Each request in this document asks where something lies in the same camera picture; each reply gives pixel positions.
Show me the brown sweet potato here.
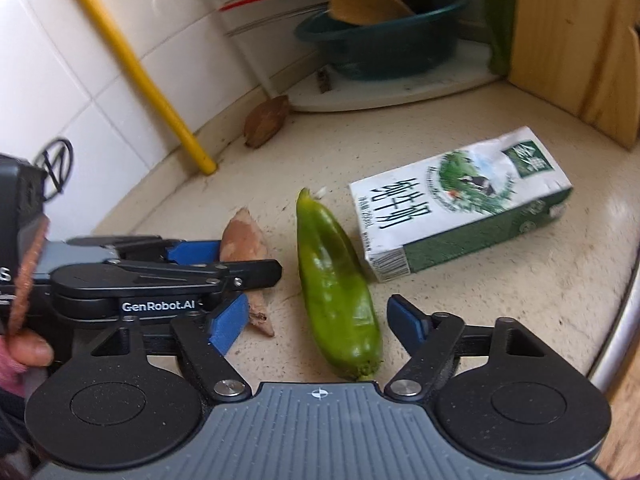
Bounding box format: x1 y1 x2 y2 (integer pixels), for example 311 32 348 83
219 207 274 337

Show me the green long pepper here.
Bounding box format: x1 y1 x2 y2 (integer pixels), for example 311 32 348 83
296 188 383 382

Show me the green white milk carton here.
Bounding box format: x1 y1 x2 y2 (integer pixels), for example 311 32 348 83
350 127 573 282

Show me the left hand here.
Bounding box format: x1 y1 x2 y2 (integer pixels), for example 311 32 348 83
0 330 54 396

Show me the brown dried leaf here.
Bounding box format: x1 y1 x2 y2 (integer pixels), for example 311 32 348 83
243 96 291 148

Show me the white corner shelf rack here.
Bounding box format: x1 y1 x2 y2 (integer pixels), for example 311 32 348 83
214 0 501 114

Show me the dark green plastic basin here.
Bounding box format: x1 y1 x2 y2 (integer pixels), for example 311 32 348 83
295 0 468 80

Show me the wooden rice spoon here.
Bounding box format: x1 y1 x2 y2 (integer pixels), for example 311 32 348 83
328 0 413 26

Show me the yellow pipe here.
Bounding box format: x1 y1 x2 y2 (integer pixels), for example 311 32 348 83
76 0 218 176

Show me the wooden knife block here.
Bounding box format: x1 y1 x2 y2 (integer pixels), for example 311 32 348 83
509 0 639 148

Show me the green cucumber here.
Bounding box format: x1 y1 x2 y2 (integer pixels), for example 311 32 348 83
484 0 516 76

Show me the black cable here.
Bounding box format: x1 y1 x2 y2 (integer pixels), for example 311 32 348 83
31 136 75 204

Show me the steel handled strainer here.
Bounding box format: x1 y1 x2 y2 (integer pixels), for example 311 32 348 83
224 2 328 37

